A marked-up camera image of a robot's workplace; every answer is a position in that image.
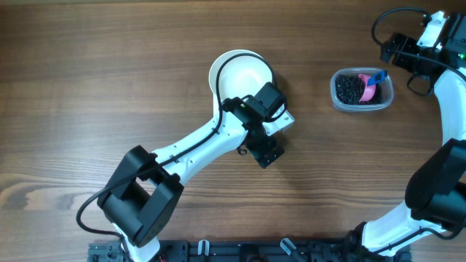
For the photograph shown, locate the pink scoop with blue handle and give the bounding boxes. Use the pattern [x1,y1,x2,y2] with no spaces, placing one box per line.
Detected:
[358,71,387,102]

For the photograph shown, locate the black beans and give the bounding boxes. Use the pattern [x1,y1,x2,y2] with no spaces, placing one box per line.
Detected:
[335,75,382,105]

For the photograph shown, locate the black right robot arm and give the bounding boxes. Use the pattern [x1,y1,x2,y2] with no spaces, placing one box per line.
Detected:
[341,9,465,261]

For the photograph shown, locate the clear plastic container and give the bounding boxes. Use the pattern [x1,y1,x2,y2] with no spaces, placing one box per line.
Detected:
[330,68,394,112]

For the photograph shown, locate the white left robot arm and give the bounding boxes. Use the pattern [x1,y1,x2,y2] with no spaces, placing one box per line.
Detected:
[98,82,287,261]

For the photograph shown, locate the white bowl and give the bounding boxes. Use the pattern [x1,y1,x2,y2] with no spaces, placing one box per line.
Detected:
[208,49,272,114]

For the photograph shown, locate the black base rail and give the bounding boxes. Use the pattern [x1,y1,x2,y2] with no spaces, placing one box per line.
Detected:
[87,237,413,262]

